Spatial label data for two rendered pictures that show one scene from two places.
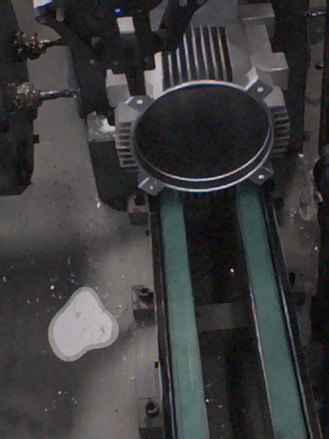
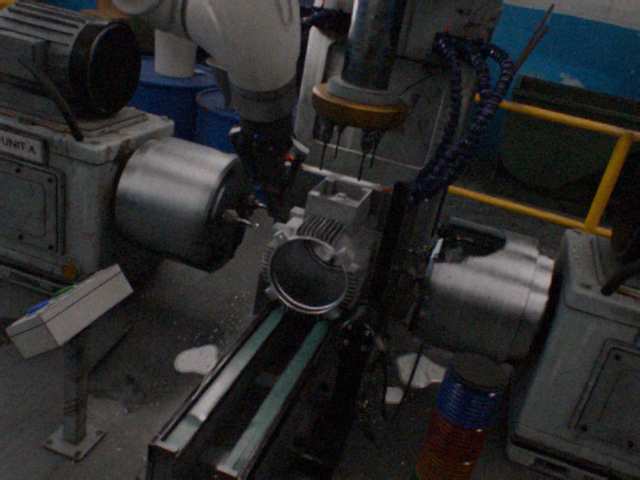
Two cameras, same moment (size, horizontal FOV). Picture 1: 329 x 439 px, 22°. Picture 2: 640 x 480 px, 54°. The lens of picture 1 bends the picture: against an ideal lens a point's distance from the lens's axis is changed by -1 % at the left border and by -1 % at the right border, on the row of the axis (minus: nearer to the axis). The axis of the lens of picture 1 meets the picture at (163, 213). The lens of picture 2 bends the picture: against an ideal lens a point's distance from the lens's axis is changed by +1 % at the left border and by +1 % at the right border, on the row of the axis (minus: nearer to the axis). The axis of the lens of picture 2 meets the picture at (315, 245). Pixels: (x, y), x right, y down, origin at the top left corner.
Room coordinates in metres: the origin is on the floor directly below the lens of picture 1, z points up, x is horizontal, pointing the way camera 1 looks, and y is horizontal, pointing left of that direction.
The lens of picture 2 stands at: (-0.33, -0.27, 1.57)
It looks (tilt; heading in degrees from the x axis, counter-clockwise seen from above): 25 degrees down; 12
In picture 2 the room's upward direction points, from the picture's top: 11 degrees clockwise
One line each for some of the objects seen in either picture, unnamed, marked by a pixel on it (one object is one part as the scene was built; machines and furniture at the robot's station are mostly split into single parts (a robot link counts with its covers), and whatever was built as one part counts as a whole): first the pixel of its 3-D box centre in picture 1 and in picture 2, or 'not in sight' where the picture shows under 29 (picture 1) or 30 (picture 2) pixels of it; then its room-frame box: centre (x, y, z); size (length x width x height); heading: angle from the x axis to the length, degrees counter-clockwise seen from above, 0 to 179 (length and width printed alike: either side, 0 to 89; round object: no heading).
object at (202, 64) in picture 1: (196, 84); (323, 256); (0.77, -0.06, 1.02); 0.20 x 0.19 x 0.19; 177
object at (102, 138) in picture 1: (117, 152); (275, 290); (0.85, 0.05, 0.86); 0.07 x 0.06 x 0.12; 88
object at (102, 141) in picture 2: not in sight; (70, 189); (0.80, 0.54, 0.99); 0.35 x 0.31 x 0.37; 88
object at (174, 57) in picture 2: not in sight; (173, 48); (2.56, 1.23, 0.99); 0.24 x 0.22 x 0.24; 85
